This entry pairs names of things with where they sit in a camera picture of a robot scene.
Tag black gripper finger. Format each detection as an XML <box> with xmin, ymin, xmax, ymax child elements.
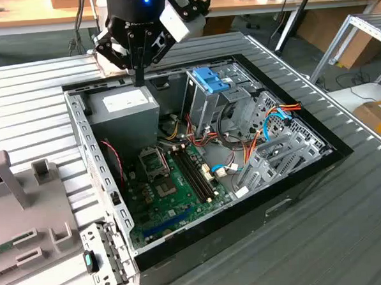
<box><xmin>137</xmin><ymin>28</ymin><xmax>179</xmax><ymax>86</ymax></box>
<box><xmin>92</xmin><ymin>31</ymin><xmax>141</xmax><ymax>89</ymax></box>

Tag orange red yellow power wire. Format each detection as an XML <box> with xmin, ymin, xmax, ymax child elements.
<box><xmin>239</xmin><ymin>101</ymin><xmax>304</xmax><ymax>166</ymax></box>

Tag light blue SATA wire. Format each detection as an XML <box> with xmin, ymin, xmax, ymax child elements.
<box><xmin>209</xmin><ymin>106</ymin><xmax>295</xmax><ymax>178</ymax></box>

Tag silver disk bay cage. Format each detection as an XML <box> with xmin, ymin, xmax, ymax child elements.
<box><xmin>233</xmin><ymin>130</ymin><xmax>338</xmax><ymax>197</ymax></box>

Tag small brown cardboard box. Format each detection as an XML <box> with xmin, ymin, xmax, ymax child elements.
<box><xmin>202</xmin><ymin>15</ymin><xmax>237</xmax><ymax>37</ymax></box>

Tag blue drive cage latch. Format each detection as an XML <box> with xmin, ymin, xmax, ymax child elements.
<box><xmin>191</xmin><ymin>65</ymin><xmax>234</xmax><ymax>95</ymax></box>

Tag long wooden desk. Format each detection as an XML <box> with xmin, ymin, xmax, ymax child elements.
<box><xmin>0</xmin><ymin>0</ymin><xmax>381</xmax><ymax>37</ymax></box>

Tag silver optical drive cage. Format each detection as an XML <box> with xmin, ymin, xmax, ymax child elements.
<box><xmin>179</xmin><ymin>61</ymin><xmax>267</xmax><ymax>140</ymax></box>

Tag grey power supply unit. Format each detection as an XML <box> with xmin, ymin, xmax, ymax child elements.
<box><xmin>84</xmin><ymin>86</ymin><xmax>164</xmax><ymax>161</ymax></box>

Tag black chair base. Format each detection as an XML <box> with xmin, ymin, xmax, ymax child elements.
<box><xmin>243</xmin><ymin>13</ymin><xmax>262</xmax><ymax>31</ymax></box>

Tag metal socket cover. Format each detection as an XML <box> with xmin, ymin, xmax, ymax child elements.
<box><xmin>137</xmin><ymin>146</ymin><xmax>168</xmax><ymax>180</ymax></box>

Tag black tripod stand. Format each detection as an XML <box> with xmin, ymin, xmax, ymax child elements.
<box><xmin>271</xmin><ymin>0</ymin><xmax>321</xmax><ymax>53</ymax></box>

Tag beige power socket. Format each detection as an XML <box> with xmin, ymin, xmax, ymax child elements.
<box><xmin>201</xmin><ymin>163</ymin><xmax>215</xmax><ymax>183</ymax></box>

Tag black RAM slot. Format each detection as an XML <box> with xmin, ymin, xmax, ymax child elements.
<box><xmin>173</xmin><ymin>149</ymin><xmax>207</xmax><ymax>205</ymax></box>
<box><xmin>176</xmin><ymin>148</ymin><xmax>210</xmax><ymax>204</ymax></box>
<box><xmin>183</xmin><ymin>147</ymin><xmax>217</xmax><ymax>202</ymax></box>
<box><xmin>180</xmin><ymin>147</ymin><xmax>213</xmax><ymax>203</ymax></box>

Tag CPU socket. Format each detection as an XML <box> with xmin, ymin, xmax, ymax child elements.
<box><xmin>153</xmin><ymin>177</ymin><xmax>178</xmax><ymax>199</ymax></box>

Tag large brown cardboard box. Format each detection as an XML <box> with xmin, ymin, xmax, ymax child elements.
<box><xmin>295</xmin><ymin>6</ymin><xmax>381</xmax><ymax>73</ymax></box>

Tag green motherboard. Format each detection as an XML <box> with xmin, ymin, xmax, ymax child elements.
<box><xmin>123</xmin><ymin>140</ymin><xmax>238</xmax><ymax>249</ymax></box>

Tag grey parts rack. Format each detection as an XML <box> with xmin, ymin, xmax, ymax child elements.
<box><xmin>0</xmin><ymin>145</ymin><xmax>87</xmax><ymax>285</ymax></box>

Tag blue expansion slot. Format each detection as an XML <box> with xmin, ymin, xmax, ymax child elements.
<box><xmin>141</xmin><ymin>207</ymin><xmax>196</xmax><ymax>239</ymax></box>

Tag white side table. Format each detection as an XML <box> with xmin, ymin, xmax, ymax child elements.
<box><xmin>327</xmin><ymin>81</ymin><xmax>381</xmax><ymax>119</ymax></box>

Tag black open PC case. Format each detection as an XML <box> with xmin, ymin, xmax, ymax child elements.
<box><xmin>60</xmin><ymin>47</ymin><xmax>362</xmax><ymax>285</ymax></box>

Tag black latch with blue stripe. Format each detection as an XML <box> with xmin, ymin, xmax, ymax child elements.
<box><xmin>82</xmin><ymin>249</ymin><xmax>101</xmax><ymax>275</ymax></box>

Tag cardboard box with yellow tape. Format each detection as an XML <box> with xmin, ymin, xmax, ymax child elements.
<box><xmin>351</xmin><ymin>99</ymin><xmax>381</xmax><ymax>148</ymax></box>

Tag green circuit card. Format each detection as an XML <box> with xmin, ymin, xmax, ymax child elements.
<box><xmin>0</xmin><ymin>237</ymin><xmax>18</xmax><ymax>256</ymax></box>

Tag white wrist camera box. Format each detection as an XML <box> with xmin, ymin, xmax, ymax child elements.
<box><xmin>158</xmin><ymin>0</ymin><xmax>207</xmax><ymax>45</ymax></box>

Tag thin black hanging cables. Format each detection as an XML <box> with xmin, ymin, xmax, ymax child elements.
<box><xmin>65</xmin><ymin>0</ymin><xmax>89</xmax><ymax>57</ymax></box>

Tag yellow black wire bundle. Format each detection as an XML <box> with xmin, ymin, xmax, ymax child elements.
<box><xmin>158</xmin><ymin>112</ymin><xmax>191</xmax><ymax>142</ymax></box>

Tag thick black cable bundle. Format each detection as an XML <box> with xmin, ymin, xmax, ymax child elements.
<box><xmin>216</xmin><ymin>99</ymin><xmax>246</xmax><ymax>151</ymax></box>

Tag red orange wire bundle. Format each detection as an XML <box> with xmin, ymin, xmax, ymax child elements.
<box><xmin>184</xmin><ymin>111</ymin><xmax>225</xmax><ymax>150</ymax></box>

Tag red black twisted wire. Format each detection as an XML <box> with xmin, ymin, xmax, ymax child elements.
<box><xmin>100</xmin><ymin>138</ymin><xmax>127</xmax><ymax>190</ymax></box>

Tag white connector with thin wires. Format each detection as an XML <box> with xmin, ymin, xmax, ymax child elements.
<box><xmin>213</xmin><ymin>150</ymin><xmax>244</xmax><ymax>180</ymax></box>

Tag metal shelf frame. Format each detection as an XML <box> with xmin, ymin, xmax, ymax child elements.
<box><xmin>305</xmin><ymin>12</ymin><xmax>381</xmax><ymax>87</ymax></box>

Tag metal expansion slot bracket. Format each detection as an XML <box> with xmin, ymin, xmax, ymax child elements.
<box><xmin>79</xmin><ymin>219</ymin><xmax>138</xmax><ymax>285</ymax></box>

